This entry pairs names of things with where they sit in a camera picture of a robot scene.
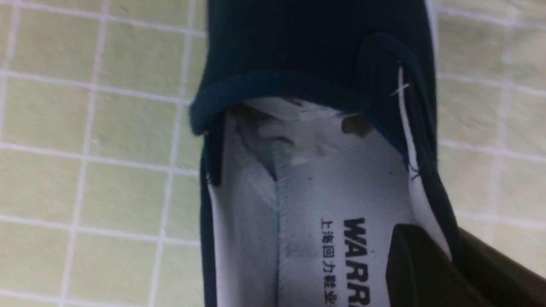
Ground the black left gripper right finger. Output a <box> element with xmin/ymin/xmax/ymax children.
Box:
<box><xmin>452</xmin><ymin>228</ymin><xmax>546</xmax><ymax>307</ymax></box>

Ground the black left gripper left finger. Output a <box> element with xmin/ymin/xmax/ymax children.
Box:
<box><xmin>386</xmin><ymin>225</ymin><xmax>492</xmax><ymax>307</ymax></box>

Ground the navy slip-on shoe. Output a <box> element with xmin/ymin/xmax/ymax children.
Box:
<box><xmin>190</xmin><ymin>0</ymin><xmax>459</xmax><ymax>307</ymax></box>

